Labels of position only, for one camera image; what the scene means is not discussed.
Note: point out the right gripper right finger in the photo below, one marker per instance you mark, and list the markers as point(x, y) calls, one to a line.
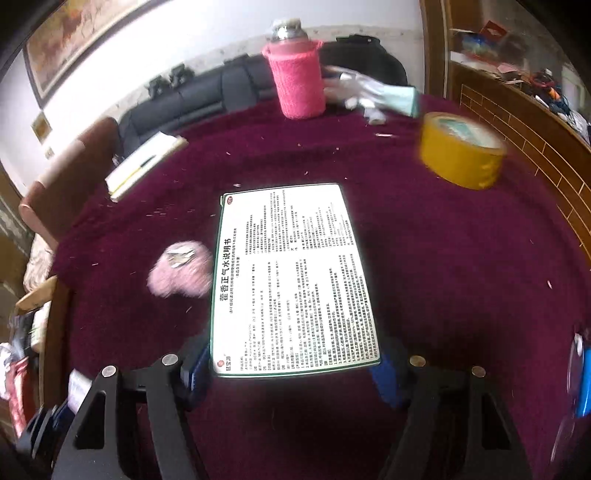
point(456, 426)

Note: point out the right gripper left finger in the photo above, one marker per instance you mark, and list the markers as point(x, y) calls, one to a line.
point(132, 424)

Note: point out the white medicine box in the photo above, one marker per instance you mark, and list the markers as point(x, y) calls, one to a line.
point(289, 296)

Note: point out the red plastic packet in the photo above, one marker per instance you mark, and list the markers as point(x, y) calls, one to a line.
point(20, 389)

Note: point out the cardboard box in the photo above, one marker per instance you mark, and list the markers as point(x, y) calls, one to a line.
point(49, 337)

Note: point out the eyeglasses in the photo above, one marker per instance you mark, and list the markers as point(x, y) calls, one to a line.
point(567, 426)

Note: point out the blue cylindrical battery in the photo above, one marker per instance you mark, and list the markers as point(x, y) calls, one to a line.
point(583, 396)

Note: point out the pink fluffy pouch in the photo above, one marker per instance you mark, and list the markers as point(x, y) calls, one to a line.
point(184, 268)

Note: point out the brown armchair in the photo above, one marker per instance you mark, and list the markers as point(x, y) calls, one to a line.
point(56, 198)

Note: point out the yellow tape roll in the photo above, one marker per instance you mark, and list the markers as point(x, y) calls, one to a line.
point(461, 151)

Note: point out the notebook with pen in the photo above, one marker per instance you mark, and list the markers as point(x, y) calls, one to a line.
point(140, 162)

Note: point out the white cloth pile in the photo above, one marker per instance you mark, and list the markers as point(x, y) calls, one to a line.
point(374, 99)

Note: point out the black binder clips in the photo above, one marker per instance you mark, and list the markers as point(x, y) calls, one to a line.
point(178, 75)

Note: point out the black leather sofa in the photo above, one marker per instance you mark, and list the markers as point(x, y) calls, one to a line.
point(236, 85)

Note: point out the wooden cabinet with clutter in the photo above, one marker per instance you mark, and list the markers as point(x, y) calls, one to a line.
point(511, 103)

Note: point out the black bag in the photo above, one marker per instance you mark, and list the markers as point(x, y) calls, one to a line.
point(364, 54)

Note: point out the pink knitted thermos bottle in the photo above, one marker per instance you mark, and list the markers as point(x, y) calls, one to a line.
point(296, 67)

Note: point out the framed painting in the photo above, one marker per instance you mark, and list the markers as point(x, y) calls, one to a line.
point(71, 33)

